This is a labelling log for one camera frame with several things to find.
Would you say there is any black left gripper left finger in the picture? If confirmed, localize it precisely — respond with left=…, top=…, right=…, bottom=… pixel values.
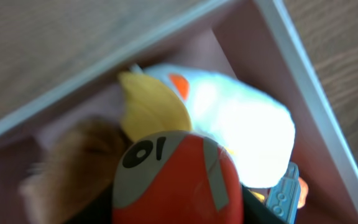
left=64, top=184, right=113, bottom=224

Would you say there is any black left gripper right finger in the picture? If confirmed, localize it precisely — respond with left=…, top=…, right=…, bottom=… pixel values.
left=242, top=185, right=285, bottom=224

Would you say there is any yellow and blue toy truck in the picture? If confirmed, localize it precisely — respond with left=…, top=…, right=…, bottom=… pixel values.
left=249, top=162, right=301, bottom=224

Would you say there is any brown plush toy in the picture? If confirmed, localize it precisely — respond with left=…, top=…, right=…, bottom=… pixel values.
left=19, top=117, right=130, bottom=223

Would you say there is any orange toy ball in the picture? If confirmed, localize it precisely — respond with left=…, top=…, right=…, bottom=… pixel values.
left=112, top=131, right=244, bottom=224

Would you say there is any white plush duck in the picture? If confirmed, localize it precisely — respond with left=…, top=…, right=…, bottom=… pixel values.
left=119, top=63, right=296, bottom=189

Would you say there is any white box pink inside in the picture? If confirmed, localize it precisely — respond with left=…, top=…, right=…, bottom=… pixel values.
left=0, top=1, right=358, bottom=223

